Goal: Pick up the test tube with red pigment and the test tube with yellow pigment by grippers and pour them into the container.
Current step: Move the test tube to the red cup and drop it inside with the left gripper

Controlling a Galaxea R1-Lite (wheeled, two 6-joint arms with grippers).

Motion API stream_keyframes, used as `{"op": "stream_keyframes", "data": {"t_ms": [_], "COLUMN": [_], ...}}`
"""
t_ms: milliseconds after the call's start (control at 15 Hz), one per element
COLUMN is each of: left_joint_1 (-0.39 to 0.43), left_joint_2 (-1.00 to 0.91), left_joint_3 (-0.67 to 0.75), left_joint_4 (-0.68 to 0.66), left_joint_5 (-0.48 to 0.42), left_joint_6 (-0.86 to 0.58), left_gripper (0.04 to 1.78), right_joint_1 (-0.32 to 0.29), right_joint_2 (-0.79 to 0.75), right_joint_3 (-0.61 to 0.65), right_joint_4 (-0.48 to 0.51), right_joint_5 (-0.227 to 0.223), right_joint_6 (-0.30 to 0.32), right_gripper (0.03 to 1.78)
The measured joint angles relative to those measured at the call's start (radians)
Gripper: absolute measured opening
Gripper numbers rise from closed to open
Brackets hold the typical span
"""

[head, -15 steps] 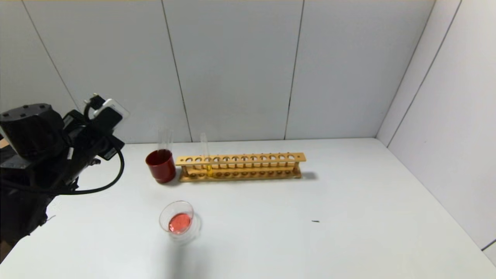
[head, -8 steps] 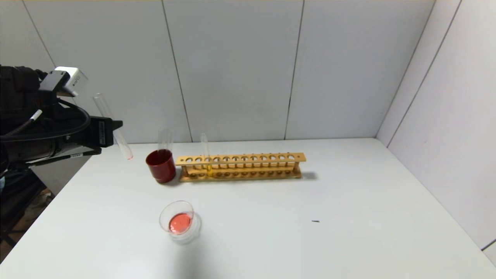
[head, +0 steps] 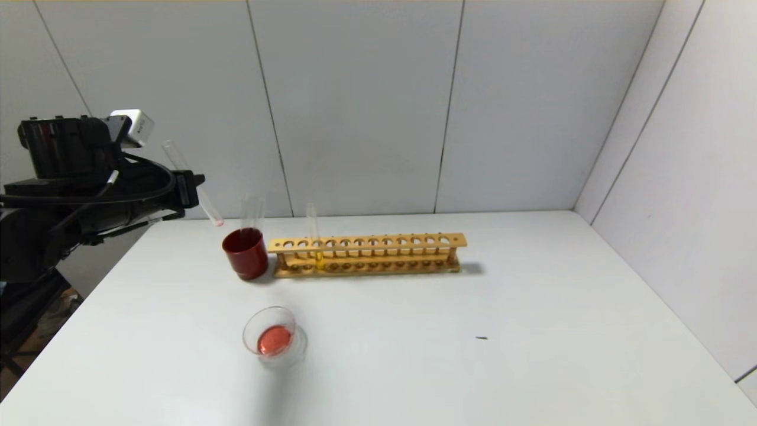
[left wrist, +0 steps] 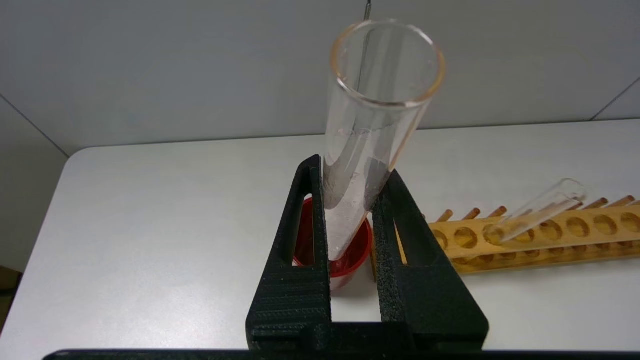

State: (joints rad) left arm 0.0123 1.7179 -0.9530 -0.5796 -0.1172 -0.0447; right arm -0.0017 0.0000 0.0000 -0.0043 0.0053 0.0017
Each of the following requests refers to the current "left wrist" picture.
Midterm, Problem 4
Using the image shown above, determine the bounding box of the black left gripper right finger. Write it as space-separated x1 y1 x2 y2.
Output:
371 169 490 351

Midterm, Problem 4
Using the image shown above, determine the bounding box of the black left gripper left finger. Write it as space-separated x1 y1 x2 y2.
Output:
246 154 332 351

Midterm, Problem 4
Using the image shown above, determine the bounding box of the wooden test tube rack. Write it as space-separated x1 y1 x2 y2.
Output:
372 195 640 275

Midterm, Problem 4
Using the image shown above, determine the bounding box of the test tube with yellow pigment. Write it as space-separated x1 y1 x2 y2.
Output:
482 178 588 246

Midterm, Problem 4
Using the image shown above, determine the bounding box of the red plastic cup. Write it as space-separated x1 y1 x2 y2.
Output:
292 197 373 292

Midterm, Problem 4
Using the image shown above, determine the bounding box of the test tube with red pigment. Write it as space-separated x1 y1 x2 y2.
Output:
322 19 447 262

